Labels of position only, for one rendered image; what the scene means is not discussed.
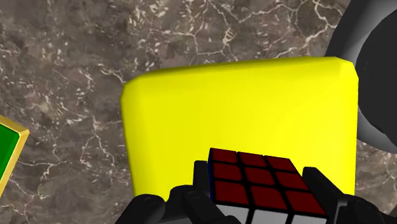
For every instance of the yellow rounded box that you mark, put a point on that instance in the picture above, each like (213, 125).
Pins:
(235, 114)

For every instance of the green box with gold rim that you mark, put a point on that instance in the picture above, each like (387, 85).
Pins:
(7, 152)

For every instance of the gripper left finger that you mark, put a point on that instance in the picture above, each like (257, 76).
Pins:
(186, 201)

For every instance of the colourful puzzle cube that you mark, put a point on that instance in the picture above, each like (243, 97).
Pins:
(263, 189)

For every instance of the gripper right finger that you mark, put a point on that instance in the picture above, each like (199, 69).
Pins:
(338, 201)

